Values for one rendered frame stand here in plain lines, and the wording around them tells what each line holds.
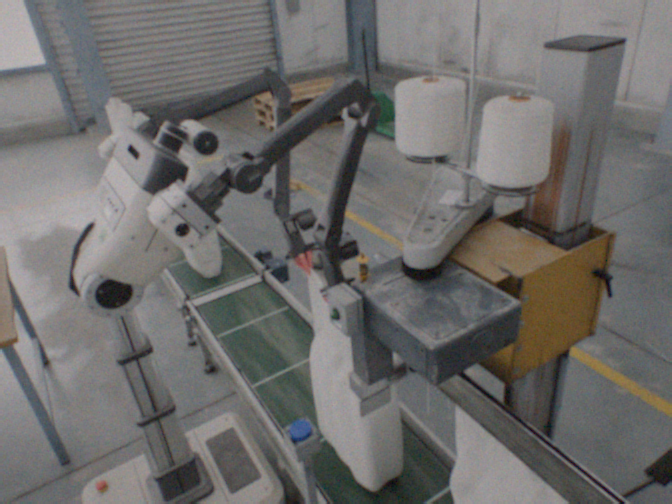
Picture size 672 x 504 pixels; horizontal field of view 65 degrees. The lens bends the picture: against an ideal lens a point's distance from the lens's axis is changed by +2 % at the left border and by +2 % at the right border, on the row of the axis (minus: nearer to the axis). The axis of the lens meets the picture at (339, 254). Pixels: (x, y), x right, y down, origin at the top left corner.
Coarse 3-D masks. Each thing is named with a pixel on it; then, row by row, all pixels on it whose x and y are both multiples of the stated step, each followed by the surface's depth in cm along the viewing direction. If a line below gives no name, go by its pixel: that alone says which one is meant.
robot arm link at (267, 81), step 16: (256, 80) 174; (272, 80) 174; (208, 96) 171; (224, 96) 172; (240, 96) 173; (272, 96) 180; (160, 112) 166; (176, 112) 167; (192, 112) 170; (208, 112) 171; (160, 128) 167
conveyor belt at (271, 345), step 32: (256, 288) 289; (224, 320) 266; (256, 320) 264; (288, 320) 262; (256, 352) 243; (288, 352) 241; (256, 384) 225; (288, 384) 223; (288, 416) 208; (416, 448) 190; (320, 480) 182; (352, 480) 181; (416, 480) 179; (448, 480) 178
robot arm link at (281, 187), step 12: (288, 96) 173; (276, 108) 175; (288, 108) 174; (276, 120) 176; (288, 156) 177; (276, 168) 176; (288, 168) 177; (276, 180) 176; (288, 180) 177; (276, 192) 175; (288, 192) 176; (276, 204) 175; (288, 204) 176; (276, 216) 180
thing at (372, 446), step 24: (312, 288) 179; (312, 312) 187; (336, 336) 165; (312, 360) 181; (336, 360) 167; (312, 384) 188; (336, 384) 164; (336, 408) 169; (384, 408) 157; (336, 432) 178; (360, 432) 161; (384, 432) 161; (360, 456) 168; (384, 456) 166; (360, 480) 175; (384, 480) 173
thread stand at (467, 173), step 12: (468, 120) 115; (468, 132) 116; (468, 144) 117; (408, 156) 130; (444, 156) 127; (468, 156) 119; (456, 168) 122; (468, 168) 120; (468, 180) 122; (480, 180) 117; (468, 192) 123; (492, 192) 108; (504, 192) 107; (516, 192) 107; (528, 192) 106; (456, 204) 125; (468, 204) 123
